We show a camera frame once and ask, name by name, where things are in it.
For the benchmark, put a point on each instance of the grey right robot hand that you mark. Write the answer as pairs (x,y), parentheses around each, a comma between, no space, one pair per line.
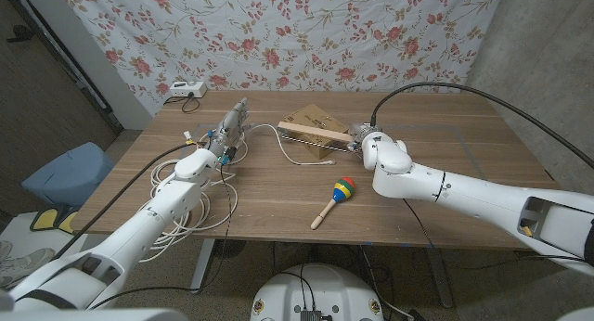
(361,133)

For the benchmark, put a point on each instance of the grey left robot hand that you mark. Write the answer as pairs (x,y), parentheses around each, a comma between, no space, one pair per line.
(226,132)

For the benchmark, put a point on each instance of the light wooden slat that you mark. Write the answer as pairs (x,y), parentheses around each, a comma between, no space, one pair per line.
(315,132)

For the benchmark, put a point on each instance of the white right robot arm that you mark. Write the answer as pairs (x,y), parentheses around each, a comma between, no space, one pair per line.
(464,196)

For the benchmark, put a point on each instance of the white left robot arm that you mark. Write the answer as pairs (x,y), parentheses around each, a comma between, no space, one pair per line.
(139,228)

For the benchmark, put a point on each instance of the brown cardboard box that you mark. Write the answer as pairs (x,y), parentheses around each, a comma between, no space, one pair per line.
(315,117)

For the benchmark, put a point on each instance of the colourful striped wooden maraca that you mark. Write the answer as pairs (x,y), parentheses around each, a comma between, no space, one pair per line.
(344,187)

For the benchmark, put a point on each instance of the white power strip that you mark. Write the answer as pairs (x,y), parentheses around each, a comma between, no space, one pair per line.
(188,89)

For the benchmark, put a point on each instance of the floral print backdrop cloth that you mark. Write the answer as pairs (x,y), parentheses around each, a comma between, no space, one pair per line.
(278,33)

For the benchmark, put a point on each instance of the white table leg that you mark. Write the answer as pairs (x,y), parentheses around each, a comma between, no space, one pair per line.
(202,265)

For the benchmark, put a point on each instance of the white robot torso base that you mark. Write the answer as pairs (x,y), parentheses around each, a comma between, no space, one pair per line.
(320,288)

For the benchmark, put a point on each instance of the grey table leg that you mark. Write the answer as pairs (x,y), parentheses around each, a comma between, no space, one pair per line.
(440,279)

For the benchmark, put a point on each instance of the dark brown door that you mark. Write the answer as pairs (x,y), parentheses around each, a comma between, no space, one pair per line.
(37,103)

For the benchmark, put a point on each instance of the yellow and black pads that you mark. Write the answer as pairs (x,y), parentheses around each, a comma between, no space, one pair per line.
(46,219)

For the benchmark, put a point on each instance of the grey sneaker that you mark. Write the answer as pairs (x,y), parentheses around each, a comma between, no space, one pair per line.
(23,265)

